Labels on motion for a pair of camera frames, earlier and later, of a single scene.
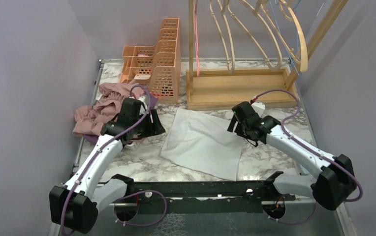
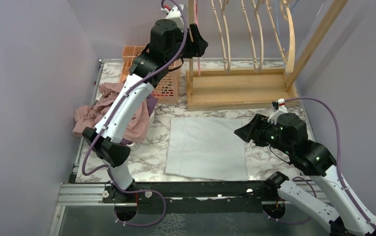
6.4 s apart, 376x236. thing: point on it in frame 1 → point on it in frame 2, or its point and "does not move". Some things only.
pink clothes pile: (89, 120) does not move
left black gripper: (154, 128) → (195, 48)
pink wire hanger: (196, 35) does not move
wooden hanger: (303, 61) → (289, 63)
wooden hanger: (257, 11) → (257, 69)
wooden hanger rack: (229, 88) does not move
